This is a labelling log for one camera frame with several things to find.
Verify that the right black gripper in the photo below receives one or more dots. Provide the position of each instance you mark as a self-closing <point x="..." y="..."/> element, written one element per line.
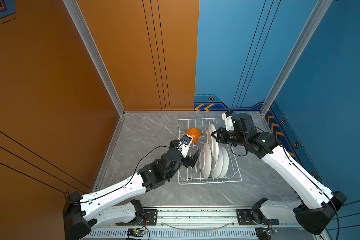
<point x="220" y="137"/>

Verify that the white wire dish rack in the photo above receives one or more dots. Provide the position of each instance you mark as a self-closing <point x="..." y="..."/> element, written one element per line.
<point x="188" y="176"/>

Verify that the right small circuit board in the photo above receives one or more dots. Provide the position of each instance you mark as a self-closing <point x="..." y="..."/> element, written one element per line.
<point x="266" y="233"/>

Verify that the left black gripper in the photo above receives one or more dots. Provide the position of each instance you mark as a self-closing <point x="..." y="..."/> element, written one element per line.
<point x="187" y="162"/>

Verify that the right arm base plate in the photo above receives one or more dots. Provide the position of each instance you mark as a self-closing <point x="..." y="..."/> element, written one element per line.
<point x="246" y="217"/>

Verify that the green circuit board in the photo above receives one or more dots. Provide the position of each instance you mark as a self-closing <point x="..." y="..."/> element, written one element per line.
<point x="135" y="234"/>

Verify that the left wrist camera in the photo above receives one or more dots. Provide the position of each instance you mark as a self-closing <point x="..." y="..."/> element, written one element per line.
<point x="185" y="144"/>

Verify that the green red rimmed plate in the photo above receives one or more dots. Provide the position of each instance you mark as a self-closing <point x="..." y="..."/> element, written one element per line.
<point x="212" y="142"/>

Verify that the clear faceted glass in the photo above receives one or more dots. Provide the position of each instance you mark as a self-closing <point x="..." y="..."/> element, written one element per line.
<point x="201" y="141"/>

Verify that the dark green rimmed plate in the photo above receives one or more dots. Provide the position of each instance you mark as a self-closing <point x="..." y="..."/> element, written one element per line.
<point x="217" y="166"/>

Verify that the aluminium front rail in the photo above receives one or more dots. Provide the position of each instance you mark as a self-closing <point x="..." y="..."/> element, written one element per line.
<point x="211" y="223"/>

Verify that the orange bowl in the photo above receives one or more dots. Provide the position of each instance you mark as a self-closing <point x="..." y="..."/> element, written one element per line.
<point x="194" y="133"/>

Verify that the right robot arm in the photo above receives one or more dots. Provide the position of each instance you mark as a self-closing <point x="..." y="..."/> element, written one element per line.
<point x="317" y="205"/>

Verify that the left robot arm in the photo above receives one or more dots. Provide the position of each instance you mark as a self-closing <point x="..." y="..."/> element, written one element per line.
<point x="116" y="204"/>

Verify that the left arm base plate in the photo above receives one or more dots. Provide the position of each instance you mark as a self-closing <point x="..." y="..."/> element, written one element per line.
<point x="148" y="219"/>

